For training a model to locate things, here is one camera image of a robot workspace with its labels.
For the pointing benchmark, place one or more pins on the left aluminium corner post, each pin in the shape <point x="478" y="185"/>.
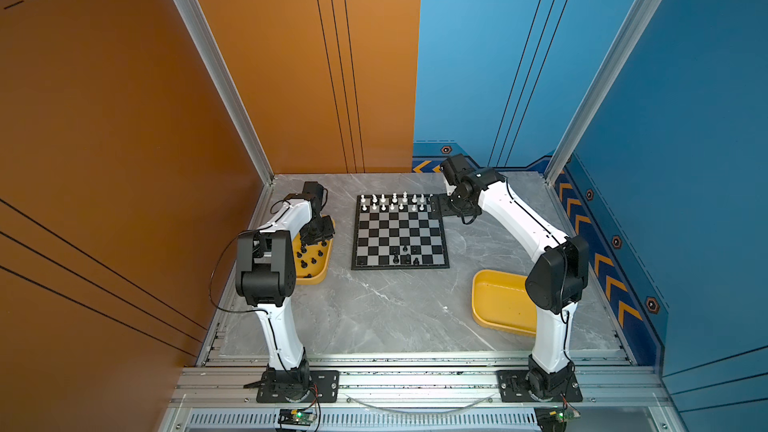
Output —
<point x="207" y="47"/>

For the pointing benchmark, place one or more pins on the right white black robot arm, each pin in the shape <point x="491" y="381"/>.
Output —
<point x="554" y="285"/>

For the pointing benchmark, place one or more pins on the aluminium corner post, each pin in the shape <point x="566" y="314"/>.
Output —
<point x="207" y="47"/>
<point x="631" y="30"/>

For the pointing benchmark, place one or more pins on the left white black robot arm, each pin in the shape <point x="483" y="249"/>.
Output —
<point x="265" y="276"/>

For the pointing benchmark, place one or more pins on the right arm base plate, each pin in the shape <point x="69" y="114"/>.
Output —
<point x="521" y="385"/>

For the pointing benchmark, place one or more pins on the right green circuit board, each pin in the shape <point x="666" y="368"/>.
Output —
<point x="555" y="420"/>

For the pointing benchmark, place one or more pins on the right aluminium corner post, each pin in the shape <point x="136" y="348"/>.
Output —
<point x="631" y="30"/>

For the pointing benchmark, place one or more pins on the yellow tray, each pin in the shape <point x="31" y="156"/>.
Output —
<point x="312" y="261"/>
<point x="500" y="302"/>

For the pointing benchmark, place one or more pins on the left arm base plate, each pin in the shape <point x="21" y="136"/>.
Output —
<point x="299" y="387"/>

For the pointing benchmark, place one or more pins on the black white chessboard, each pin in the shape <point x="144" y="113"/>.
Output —
<point x="385" y="223"/>

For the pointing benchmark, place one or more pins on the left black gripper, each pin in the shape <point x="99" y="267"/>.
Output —
<point x="328" y="233"/>

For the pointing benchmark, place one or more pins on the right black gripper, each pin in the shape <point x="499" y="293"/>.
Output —
<point x="442" y="209"/>

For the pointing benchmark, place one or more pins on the aluminium front frame rail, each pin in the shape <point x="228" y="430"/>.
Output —
<point x="606" y="378"/>

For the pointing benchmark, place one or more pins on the green circuit board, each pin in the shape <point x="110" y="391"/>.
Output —
<point x="555" y="420"/>
<point x="296" y="419"/>

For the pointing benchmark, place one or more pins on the left green circuit board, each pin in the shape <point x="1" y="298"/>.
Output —
<point x="296" y="419"/>

